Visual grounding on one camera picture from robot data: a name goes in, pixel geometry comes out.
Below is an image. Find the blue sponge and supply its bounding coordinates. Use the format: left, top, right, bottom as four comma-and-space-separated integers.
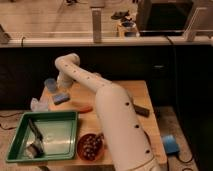
52, 93, 70, 105

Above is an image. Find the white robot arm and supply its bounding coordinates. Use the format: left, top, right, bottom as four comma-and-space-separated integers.
55, 53, 161, 171

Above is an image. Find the green plastic tray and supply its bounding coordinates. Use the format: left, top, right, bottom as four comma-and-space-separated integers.
6, 111, 78, 163

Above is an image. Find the orange carrot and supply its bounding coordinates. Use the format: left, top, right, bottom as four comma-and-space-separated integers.
50, 106, 93, 114

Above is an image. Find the black rectangular block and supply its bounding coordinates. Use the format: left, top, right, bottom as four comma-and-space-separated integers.
134, 105, 150, 117

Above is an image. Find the blue plastic cup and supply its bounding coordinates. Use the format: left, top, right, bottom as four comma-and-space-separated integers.
44, 78, 57, 93

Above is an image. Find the red bowl with grapes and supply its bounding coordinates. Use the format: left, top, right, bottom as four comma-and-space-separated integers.
77, 133, 104, 162

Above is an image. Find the black monitor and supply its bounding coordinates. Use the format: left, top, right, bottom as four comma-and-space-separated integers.
136, 0, 193, 31

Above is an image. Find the black dish brush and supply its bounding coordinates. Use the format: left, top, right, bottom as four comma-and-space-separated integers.
25, 119, 44, 158

